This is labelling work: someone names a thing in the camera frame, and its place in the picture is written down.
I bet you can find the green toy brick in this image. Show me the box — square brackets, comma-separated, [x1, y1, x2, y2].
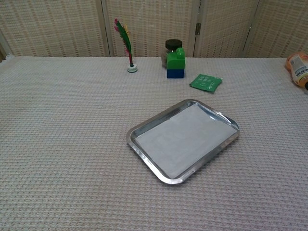
[167, 47, 186, 71]

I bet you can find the green sachet packet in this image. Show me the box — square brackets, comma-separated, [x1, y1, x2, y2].
[189, 73, 223, 93]

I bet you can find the white paper sheet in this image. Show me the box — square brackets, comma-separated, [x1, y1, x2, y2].
[133, 105, 235, 178]

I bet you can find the small flower vase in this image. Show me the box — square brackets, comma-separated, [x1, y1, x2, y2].
[114, 18, 139, 74]

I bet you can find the glass jar black lid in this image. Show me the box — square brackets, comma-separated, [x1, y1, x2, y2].
[161, 39, 183, 68]

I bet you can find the silver metal tray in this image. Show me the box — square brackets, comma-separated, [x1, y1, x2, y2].
[126, 99, 241, 185]

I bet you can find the beige folding screen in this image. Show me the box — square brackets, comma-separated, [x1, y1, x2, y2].
[0, 0, 308, 60]

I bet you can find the orange drink bottle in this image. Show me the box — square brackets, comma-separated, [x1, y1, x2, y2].
[285, 53, 308, 91]

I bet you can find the white woven tablecloth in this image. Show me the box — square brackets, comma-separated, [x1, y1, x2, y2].
[0, 54, 308, 231]

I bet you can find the blue toy brick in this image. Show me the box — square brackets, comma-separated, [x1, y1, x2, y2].
[167, 69, 185, 79]

